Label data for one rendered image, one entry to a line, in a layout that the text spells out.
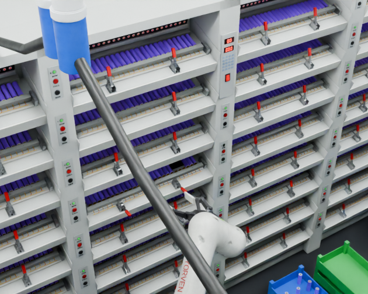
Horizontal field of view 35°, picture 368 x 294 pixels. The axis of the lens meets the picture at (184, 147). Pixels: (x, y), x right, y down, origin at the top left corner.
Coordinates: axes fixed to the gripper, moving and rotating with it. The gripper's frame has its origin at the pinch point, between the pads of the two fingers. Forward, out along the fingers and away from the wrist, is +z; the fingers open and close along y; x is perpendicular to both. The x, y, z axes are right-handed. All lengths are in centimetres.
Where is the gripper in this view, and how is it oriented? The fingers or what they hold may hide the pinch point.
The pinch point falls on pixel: (177, 201)
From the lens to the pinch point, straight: 228.2
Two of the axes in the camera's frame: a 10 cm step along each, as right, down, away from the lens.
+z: -5.3, -3.2, 7.9
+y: 8.4, -3.2, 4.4
